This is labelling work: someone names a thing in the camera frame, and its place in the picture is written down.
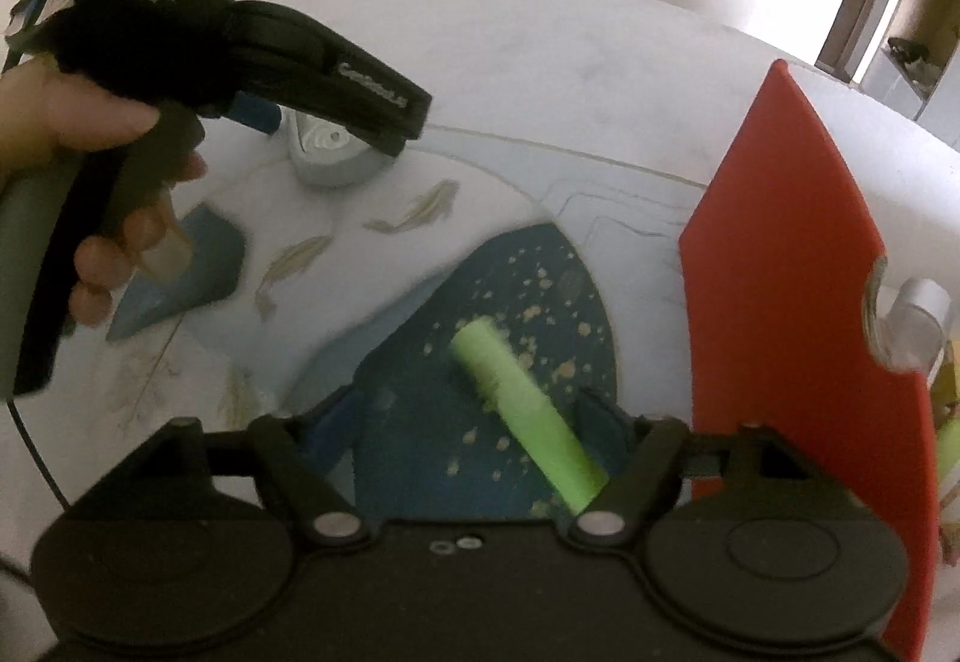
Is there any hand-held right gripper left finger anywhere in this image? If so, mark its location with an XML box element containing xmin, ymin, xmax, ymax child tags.
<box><xmin>161</xmin><ymin>386</ymin><xmax>376</xmax><ymax>547</ymax></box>

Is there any person's left hand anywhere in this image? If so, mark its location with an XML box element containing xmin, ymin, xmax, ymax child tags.
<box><xmin>0</xmin><ymin>61</ymin><xmax>209</xmax><ymax>327</ymax></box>

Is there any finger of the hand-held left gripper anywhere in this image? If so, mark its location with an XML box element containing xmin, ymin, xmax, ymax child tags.
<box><xmin>225</xmin><ymin>94</ymin><xmax>286</xmax><ymax>136</ymax></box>

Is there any white cylindrical bottle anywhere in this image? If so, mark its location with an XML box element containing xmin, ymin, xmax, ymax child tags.
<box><xmin>870</xmin><ymin>276</ymin><xmax>953</xmax><ymax>372</ymax></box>

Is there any green highlighter pen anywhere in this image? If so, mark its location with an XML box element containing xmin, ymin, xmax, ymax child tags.
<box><xmin>448</xmin><ymin>315</ymin><xmax>610</xmax><ymax>514</ymax></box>

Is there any red cardboard box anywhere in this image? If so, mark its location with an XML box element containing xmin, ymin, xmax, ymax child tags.
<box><xmin>678</xmin><ymin>58</ymin><xmax>960</xmax><ymax>662</ymax></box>

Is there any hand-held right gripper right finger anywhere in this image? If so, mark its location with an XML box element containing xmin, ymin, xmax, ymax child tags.
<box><xmin>568</xmin><ymin>390</ymin><xmax>815</xmax><ymax>549</ymax></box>

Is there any black cable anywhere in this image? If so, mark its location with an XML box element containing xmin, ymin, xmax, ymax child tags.
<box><xmin>0</xmin><ymin>396</ymin><xmax>68</xmax><ymax>584</ymax></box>

